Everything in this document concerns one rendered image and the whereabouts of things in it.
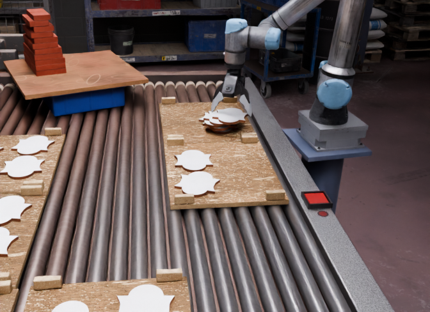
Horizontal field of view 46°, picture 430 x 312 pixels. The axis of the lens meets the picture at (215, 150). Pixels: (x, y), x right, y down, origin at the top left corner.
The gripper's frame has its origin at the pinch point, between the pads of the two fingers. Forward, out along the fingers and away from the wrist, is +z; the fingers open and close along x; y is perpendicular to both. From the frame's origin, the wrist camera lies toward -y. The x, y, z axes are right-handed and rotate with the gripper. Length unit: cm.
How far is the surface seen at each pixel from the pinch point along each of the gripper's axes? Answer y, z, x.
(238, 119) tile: -3.4, -0.4, -3.8
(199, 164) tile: -32.9, 4.9, 3.4
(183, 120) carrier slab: 3.8, 5.9, 19.5
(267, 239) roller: -64, 8, -23
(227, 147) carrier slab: -15.2, 5.9, -2.2
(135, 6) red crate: 351, 31, 176
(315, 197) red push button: -40, 7, -35
